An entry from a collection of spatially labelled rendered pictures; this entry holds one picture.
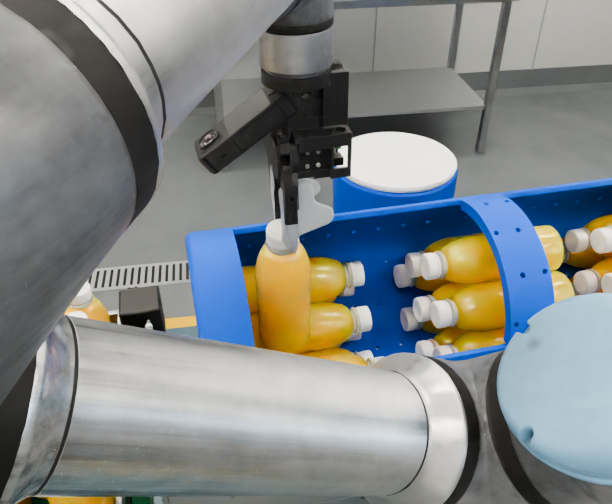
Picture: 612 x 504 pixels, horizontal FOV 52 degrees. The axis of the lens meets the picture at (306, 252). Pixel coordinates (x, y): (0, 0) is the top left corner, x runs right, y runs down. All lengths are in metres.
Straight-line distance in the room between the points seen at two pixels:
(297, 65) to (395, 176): 0.79
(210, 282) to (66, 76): 0.61
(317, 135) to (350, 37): 3.62
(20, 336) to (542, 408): 0.31
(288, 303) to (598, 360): 0.45
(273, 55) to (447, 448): 0.38
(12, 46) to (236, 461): 0.23
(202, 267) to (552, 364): 0.49
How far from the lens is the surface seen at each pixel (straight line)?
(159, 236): 3.05
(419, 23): 4.37
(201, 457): 0.33
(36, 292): 0.18
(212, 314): 0.76
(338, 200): 1.43
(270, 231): 0.73
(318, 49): 0.61
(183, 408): 0.31
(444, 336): 1.00
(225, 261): 0.79
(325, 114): 0.66
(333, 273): 0.92
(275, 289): 0.76
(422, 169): 1.41
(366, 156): 1.45
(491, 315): 0.92
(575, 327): 0.43
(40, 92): 0.17
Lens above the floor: 1.71
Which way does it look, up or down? 37 degrees down
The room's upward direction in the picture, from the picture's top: straight up
